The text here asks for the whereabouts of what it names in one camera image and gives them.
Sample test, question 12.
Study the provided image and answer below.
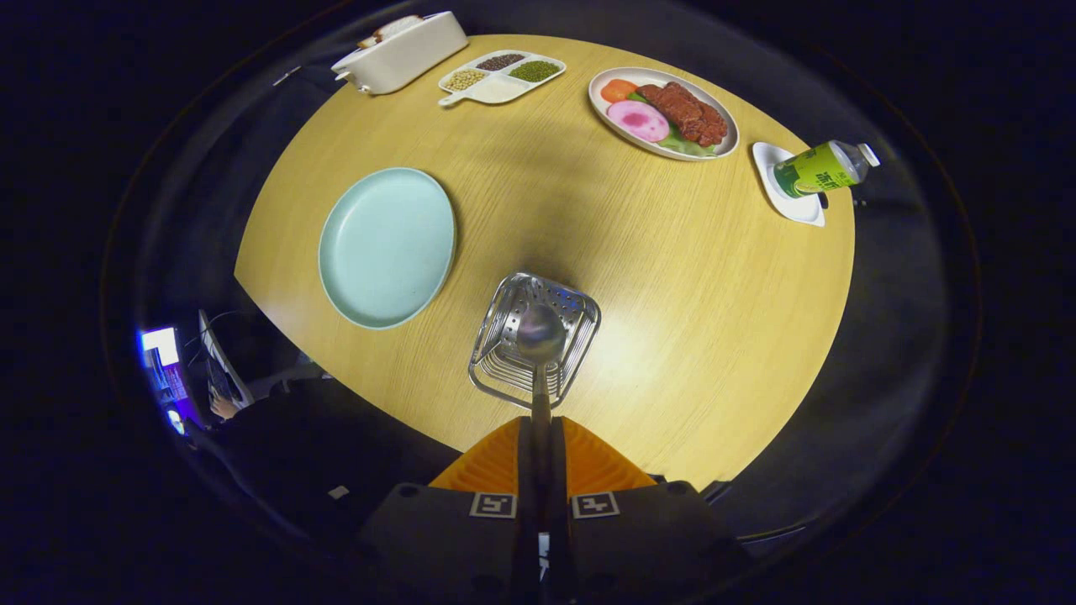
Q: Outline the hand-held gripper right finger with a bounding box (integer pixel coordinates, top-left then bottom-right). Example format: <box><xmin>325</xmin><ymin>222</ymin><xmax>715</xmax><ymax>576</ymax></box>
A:
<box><xmin>542</xmin><ymin>416</ymin><xmax>751</xmax><ymax>605</ymax></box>

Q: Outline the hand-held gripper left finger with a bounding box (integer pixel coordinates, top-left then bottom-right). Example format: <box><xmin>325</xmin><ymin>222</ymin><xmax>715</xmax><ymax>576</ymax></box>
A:
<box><xmin>357</xmin><ymin>416</ymin><xmax>543</xmax><ymax>605</ymax></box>

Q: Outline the metal spoon with brown handle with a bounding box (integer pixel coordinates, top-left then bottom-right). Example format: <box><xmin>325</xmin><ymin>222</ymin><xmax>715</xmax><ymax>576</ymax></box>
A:
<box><xmin>515</xmin><ymin>302</ymin><xmax>568</xmax><ymax>438</ymax></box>

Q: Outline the person's dark clothing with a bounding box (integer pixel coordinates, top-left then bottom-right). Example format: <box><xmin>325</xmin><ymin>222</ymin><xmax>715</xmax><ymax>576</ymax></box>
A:
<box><xmin>193</xmin><ymin>378</ymin><xmax>463</xmax><ymax>543</ymax></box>

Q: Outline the perforated metal basket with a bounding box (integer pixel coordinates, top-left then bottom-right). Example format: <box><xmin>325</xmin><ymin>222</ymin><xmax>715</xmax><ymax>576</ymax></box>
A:
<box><xmin>468</xmin><ymin>271</ymin><xmax>602</xmax><ymax>411</ymax></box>

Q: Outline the pale teal round plate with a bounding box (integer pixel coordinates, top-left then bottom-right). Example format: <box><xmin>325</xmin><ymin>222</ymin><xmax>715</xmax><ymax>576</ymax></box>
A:
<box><xmin>318</xmin><ymin>167</ymin><xmax>457</xmax><ymax>330</ymax></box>

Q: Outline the lit computer monitor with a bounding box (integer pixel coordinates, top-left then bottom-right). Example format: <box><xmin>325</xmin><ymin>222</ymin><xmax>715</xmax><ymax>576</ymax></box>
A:
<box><xmin>139</xmin><ymin>326</ymin><xmax>196</xmax><ymax>434</ymax></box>

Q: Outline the white square coaster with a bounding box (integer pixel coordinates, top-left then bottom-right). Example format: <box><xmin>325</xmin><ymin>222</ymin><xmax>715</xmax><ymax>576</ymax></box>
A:
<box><xmin>752</xmin><ymin>141</ymin><xmax>826</xmax><ymax>228</ymax></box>

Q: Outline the green lettuce leaf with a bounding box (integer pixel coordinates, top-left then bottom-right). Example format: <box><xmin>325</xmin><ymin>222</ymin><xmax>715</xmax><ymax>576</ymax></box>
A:
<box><xmin>629</xmin><ymin>91</ymin><xmax>720</xmax><ymax>158</ymax></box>

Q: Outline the green label plastic bottle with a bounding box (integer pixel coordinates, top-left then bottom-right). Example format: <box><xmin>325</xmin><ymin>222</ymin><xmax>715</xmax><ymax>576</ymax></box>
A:
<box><xmin>773</xmin><ymin>140</ymin><xmax>881</xmax><ymax>199</ymax></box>

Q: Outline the pink ham slice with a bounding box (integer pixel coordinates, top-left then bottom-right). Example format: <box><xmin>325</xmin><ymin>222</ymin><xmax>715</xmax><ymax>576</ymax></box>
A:
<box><xmin>607</xmin><ymin>100</ymin><xmax>671</xmax><ymax>143</ymax></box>

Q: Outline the brown meat piece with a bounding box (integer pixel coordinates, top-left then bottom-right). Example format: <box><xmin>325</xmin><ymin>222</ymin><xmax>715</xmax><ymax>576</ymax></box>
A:
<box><xmin>636</xmin><ymin>82</ymin><xmax>729</xmax><ymax>147</ymax></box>

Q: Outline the white oval food plate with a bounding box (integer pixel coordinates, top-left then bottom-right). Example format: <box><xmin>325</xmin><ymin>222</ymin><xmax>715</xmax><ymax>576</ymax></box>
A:
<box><xmin>588</xmin><ymin>67</ymin><xmax>741</xmax><ymax>161</ymax></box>

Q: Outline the white divided tray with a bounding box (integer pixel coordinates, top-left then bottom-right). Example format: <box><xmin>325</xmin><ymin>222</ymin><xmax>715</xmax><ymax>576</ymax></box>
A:
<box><xmin>438</xmin><ymin>50</ymin><xmax>567</xmax><ymax>107</ymax></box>

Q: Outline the white toaster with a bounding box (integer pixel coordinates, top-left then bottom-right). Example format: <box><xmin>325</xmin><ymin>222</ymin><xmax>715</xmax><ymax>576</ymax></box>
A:
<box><xmin>331</xmin><ymin>11</ymin><xmax>470</xmax><ymax>95</ymax></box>

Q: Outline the toast bread slice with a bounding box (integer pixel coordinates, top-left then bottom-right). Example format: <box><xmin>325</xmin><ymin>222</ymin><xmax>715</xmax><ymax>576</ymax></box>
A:
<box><xmin>359</xmin><ymin>15</ymin><xmax>424</xmax><ymax>49</ymax></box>

